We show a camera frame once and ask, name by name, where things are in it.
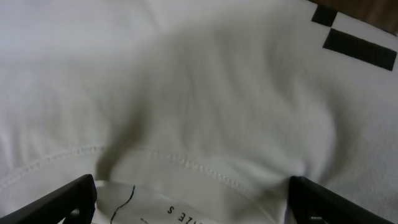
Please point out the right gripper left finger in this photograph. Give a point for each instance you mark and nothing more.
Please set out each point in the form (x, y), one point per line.
(72, 203)

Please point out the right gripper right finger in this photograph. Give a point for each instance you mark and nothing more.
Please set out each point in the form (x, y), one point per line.
(312, 203)

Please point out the white t-shirt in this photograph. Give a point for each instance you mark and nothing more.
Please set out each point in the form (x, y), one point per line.
(192, 111)

